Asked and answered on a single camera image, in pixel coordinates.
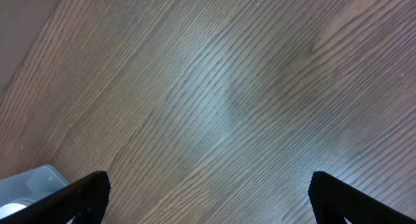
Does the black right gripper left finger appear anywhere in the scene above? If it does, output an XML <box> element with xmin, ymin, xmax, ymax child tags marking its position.
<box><xmin>1</xmin><ymin>171</ymin><xmax>111</xmax><ymax>224</ymax></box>

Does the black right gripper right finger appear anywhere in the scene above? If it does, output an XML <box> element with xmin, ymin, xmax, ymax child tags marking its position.
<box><xmin>308</xmin><ymin>171</ymin><xmax>415</xmax><ymax>224</ymax></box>

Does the clear plastic storage bin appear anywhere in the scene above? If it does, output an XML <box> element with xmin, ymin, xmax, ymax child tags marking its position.
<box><xmin>1</xmin><ymin>165</ymin><xmax>69</xmax><ymax>207</ymax></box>

